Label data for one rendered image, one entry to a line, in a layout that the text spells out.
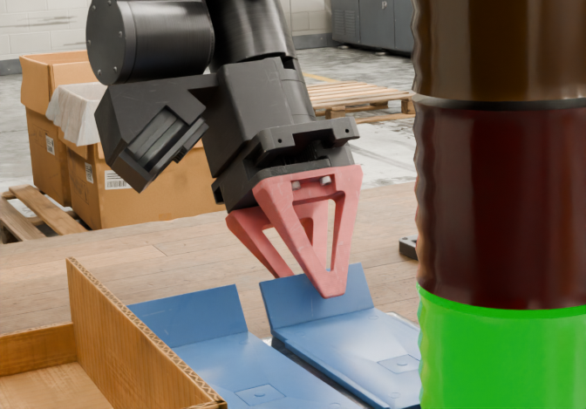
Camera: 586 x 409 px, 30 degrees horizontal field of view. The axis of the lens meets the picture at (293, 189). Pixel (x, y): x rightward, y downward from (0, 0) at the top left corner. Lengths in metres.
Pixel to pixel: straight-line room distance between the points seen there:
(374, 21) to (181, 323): 10.46
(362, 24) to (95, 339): 10.75
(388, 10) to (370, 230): 9.84
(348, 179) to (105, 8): 0.18
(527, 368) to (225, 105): 0.49
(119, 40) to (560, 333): 0.50
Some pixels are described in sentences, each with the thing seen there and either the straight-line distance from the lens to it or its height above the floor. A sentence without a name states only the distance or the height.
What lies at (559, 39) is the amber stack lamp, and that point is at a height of 1.13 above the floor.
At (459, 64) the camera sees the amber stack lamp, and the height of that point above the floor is 1.13.
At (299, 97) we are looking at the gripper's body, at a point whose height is 1.05.
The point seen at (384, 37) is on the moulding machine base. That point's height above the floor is 0.20.
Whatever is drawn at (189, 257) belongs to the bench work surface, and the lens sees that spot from 0.90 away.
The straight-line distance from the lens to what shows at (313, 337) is 0.64.
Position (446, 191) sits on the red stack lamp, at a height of 1.10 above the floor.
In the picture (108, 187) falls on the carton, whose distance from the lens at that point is 3.93.
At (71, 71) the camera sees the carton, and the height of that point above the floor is 0.69.
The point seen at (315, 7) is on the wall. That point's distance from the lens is 12.10.
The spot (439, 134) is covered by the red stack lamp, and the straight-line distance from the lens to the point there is 0.19.
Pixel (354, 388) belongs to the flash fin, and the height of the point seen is 0.92.
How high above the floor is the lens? 1.15
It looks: 13 degrees down
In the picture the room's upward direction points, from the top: 3 degrees counter-clockwise
